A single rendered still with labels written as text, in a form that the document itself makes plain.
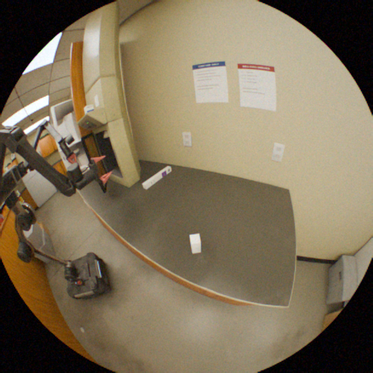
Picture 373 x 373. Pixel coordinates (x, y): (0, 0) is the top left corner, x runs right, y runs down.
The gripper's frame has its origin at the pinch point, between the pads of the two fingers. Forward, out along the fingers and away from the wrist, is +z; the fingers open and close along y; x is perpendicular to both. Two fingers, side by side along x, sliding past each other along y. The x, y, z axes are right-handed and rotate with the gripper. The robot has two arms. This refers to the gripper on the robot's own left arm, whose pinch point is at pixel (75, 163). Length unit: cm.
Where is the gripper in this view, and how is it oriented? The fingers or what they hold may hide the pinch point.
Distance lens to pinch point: 102.0
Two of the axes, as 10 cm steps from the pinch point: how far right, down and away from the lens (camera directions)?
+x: -3.6, 7.2, -5.9
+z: 4.1, 6.9, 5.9
